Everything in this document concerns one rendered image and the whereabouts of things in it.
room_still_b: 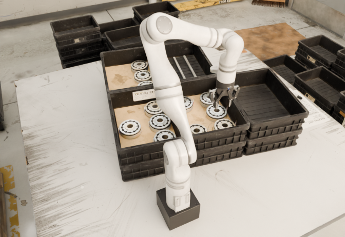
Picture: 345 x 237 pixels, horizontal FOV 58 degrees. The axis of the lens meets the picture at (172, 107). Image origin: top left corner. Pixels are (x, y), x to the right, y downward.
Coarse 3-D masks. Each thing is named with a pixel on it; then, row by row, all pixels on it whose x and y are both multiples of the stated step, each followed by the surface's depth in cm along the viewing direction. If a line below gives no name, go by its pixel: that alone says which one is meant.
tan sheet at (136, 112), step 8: (144, 104) 165; (120, 112) 160; (128, 112) 160; (136, 112) 160; (144, 112) 160; (120, 120) 156; (136, 120) 156; (144, 120) 156; (144, 128) 152; (120, 136) 148; (144, 136) 148; (152, 136) 148; (176, 136) 148; (128, 144) 144; (136, 144) 144
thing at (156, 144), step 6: (126, 90) 158; (132, 90) 158; (108, 96) 154; (108, 102) 151; (114, 126) 138; (114, 132) 136; (114, 138) 133; (174, 138) 133; (180, 138) 133; (144, 144) 130; (150, 144) 130; (156, 144) 131; (162, 144) 132; (120, 150) 128; (126, 150) 129; (132, 150) 130; (138, 150) 130
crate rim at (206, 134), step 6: (198, 78) 165; (204, 78) 165; (210, 78) 166; (234, 102) 151; (240, 108) 148; (246, 120) 141; (234, 126) 138; (240, 126) 138; (246, 126) 139; (204, 132) 136; (210, 132) 136; (216, 132) 136; (222, 132) 137; (228, 132) 138; (198, 138) 135
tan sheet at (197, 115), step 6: (192, 96) 170; (198, 96) 170; (198, 102) 166; (198, 108) 163; (204, 108) 163; (192, 114) 159; (198, 114) 159; (204, 114) 159; (192, 120) 156; (198, 120) 156; (204, 120) 156; (204, 126) 153; (210, 126) 153
